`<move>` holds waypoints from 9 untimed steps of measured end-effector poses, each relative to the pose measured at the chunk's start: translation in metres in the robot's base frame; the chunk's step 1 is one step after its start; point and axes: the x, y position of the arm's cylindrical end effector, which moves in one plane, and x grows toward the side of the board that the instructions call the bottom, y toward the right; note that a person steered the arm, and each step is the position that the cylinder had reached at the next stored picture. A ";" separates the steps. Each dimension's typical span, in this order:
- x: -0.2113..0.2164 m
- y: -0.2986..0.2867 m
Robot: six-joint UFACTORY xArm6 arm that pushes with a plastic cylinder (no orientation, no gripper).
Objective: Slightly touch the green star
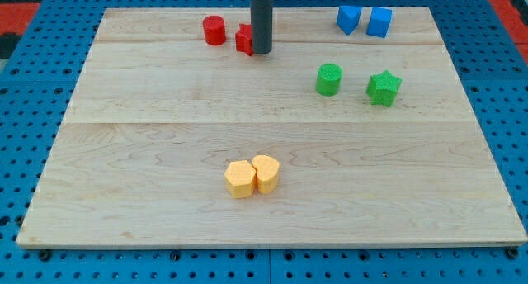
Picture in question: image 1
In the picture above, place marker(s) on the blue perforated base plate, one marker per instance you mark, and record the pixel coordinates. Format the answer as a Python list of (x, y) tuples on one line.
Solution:
[(39, 78)]

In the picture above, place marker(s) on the red star block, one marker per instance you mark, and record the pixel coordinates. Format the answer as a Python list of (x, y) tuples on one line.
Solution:
[(243, 39)]

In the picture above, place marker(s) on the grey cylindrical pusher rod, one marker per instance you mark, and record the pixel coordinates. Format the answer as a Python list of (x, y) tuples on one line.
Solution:
[(261, 21)]

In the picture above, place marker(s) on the blue cube block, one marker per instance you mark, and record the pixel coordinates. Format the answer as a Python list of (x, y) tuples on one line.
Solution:
[(380, 19)]

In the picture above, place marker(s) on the yellow heart block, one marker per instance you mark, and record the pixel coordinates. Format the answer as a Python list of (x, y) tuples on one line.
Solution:
[(267, 173)]

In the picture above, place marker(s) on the yellow hexagon block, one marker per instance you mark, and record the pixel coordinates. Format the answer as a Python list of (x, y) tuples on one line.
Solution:
[(241, 179)]

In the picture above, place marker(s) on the blue triangular prism block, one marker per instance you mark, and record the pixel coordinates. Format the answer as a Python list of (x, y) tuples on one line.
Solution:
[(348, 18)]

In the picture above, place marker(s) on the green cylinder block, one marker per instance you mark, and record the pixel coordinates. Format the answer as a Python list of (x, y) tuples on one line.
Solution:
[(328, 80)]

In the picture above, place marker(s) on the green star block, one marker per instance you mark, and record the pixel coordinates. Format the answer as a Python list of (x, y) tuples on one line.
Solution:
[(383, 88)]

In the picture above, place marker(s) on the red cylinder block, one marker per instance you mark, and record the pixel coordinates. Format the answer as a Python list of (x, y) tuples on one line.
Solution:
[(214, 30)]

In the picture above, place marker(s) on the light wooden board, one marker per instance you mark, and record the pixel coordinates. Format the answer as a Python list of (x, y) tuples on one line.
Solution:
[(157, 115)]

